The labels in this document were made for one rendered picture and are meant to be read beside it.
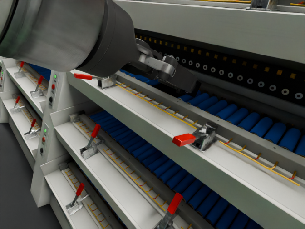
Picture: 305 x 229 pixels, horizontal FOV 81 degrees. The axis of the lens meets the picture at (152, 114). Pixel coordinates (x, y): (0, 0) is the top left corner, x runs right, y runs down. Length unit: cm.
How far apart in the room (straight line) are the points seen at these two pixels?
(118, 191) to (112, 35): 34
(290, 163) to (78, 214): 54
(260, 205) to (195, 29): 25
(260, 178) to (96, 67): 23
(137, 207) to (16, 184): 63
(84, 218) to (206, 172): 43
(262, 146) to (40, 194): 72
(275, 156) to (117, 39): 24
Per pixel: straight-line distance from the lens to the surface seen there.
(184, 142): 22
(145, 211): 41
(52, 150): 70
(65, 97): 62
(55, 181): 72
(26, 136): 94
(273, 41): 26
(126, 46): 18
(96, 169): 48
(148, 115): 33
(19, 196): 90
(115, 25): 18
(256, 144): 29
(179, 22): 32
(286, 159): 29
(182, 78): 23
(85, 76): 41
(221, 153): 28
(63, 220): 78
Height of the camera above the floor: 62
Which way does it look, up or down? 15 degrees down
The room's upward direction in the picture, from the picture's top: 19 degrees clockwise
